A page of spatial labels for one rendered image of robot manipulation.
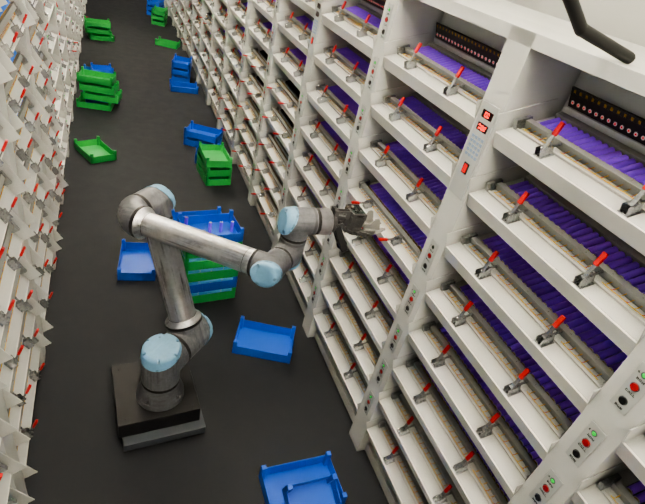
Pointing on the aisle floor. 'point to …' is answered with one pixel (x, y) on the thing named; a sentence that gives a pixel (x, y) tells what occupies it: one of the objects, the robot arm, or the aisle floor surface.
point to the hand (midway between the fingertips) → (378, 227)
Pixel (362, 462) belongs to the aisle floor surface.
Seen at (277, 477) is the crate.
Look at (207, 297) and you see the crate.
